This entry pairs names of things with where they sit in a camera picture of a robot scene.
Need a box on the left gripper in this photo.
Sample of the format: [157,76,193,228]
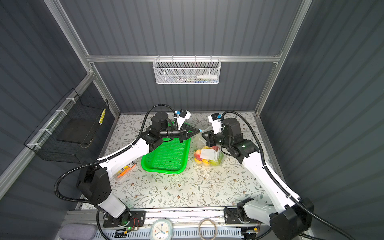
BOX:
[159,123,199,143]

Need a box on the clear zip top bag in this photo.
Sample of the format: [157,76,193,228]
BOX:
[191,130,222,164]

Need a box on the light green fruit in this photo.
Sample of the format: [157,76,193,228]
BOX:
[209,160,221,167]

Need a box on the green plastic basket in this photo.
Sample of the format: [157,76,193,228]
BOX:
[141,139,191,175]

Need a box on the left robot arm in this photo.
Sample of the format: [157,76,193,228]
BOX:
[77,110,200,219]

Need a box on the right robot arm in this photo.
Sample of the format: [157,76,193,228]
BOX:
[202,113,314,240]

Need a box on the pack of coloured markers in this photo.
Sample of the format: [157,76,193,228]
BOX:
[115,162,136,180]

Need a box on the white analog clock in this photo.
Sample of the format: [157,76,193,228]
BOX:
[150,219,173,240]

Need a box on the grey cloth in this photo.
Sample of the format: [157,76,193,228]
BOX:
[59,224,97,240]

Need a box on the left black cable conduit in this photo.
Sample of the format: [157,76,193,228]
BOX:
[53,103,178,240]

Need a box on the black cable conduit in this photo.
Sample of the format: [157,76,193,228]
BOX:
[53,103,178,240]
[221,110,358,240]

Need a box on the right black cable conduit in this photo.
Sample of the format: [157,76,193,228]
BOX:
[221,110,358,240]

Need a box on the white wire mesh basket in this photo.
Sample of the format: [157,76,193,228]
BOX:
[153,59,222,85]

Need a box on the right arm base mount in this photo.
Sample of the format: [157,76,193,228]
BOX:
[224,208,261,225]

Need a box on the coiled beige cable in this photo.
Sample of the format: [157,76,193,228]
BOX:
[197,217,218,240]

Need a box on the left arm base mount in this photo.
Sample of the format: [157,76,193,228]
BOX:
[103,210,147,228]

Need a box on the black wire basket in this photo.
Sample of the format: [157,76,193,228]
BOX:
[25,91,109,164]

